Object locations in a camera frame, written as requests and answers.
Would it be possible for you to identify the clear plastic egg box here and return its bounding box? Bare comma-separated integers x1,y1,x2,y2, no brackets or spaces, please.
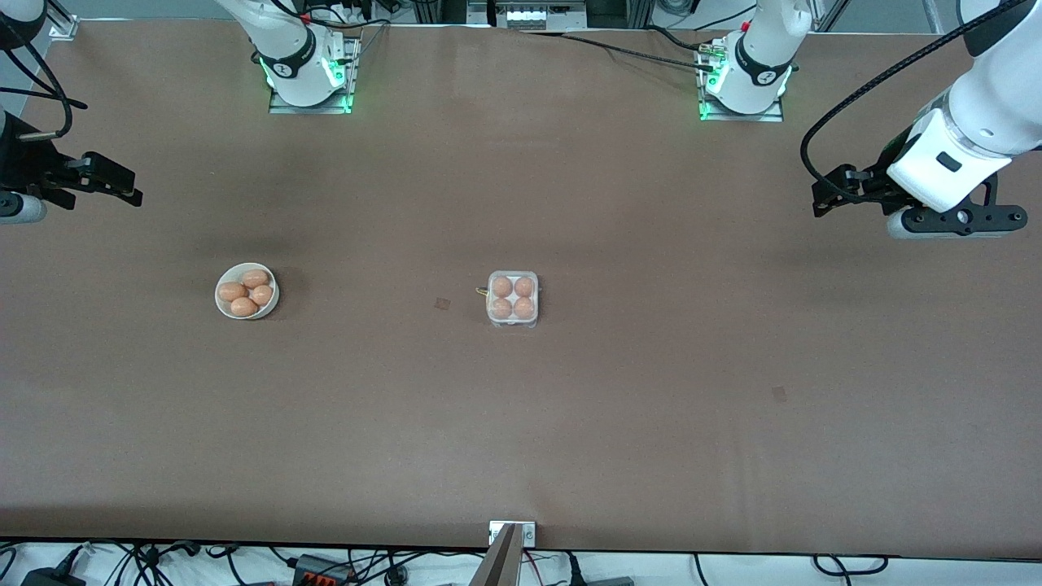
486,270,541,330

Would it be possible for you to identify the white round bowl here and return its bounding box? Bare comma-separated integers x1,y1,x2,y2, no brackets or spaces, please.
215,262,280,321

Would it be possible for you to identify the white socket strip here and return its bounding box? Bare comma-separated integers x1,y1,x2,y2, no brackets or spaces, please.
495,0,589,30

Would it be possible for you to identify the black power brick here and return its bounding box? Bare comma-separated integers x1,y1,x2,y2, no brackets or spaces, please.
20,567,87,586

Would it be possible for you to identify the black orange power adapter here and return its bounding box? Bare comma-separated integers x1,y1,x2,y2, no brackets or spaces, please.
293,553,361,586

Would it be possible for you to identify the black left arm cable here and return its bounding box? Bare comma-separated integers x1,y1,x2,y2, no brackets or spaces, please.
799,0,1028,202

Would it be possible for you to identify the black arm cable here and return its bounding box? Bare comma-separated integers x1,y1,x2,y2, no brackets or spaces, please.
0,15,89,141
799,0,1028,202

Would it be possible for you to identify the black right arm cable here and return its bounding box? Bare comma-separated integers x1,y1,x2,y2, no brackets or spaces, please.
0,15,89,141

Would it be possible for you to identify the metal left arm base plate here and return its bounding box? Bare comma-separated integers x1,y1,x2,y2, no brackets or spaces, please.
698,41,786,124

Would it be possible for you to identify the metal table corner bracket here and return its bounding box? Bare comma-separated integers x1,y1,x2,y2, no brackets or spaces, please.
47,0,81,42

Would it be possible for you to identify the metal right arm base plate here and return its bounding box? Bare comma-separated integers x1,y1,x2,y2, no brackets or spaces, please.
269,37,361,115

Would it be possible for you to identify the long black table cable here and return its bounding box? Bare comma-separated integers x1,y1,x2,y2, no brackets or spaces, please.
521,28,721,72

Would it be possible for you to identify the black looped floor cable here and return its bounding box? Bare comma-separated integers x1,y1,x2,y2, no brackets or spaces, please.
812,554,890,577

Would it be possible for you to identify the small metal table bracket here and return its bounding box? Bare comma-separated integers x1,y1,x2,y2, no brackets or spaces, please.
488,521,537,547

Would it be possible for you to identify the brown camera pole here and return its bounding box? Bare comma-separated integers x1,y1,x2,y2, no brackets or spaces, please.
468,523,523,586

